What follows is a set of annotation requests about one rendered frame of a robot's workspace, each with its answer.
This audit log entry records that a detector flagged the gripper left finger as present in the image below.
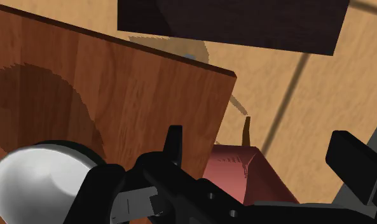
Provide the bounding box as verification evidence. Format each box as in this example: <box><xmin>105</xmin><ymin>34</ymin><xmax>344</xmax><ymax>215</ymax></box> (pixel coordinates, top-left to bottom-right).
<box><xmin>134</xmin><ymin>125</ymin><xmax>257</xmax><ymax>224</ymax></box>

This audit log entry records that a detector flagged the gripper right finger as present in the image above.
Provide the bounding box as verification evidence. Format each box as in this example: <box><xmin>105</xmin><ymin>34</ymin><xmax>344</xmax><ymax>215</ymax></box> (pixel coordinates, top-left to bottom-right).
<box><xmin>326</xmin><ymin>130</ymin><xmax>377</xmax><ymax>218</ymax></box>

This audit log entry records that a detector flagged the red box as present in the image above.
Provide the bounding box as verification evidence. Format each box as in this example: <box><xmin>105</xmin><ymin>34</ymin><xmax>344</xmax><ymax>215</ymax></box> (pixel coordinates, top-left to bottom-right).
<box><xmin>202</xmin><ymin>144</ymin><xmax>301</xmax><ymax>206</ymax></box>

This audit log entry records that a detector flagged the brown wooden table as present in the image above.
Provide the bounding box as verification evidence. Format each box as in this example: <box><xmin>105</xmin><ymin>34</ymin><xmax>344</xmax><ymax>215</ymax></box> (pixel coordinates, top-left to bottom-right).
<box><xmin>0</xmin><ymin>1</ymin><xmax>238</xmax><ymax>224</ymax></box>

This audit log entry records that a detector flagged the dark robot stand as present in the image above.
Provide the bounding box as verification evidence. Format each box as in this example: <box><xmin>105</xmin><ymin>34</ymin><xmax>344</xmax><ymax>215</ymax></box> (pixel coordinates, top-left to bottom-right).
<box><xmin>117</xmin><ymin>0</ymin><xmax>350</xmax><ymax>57</ymax></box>

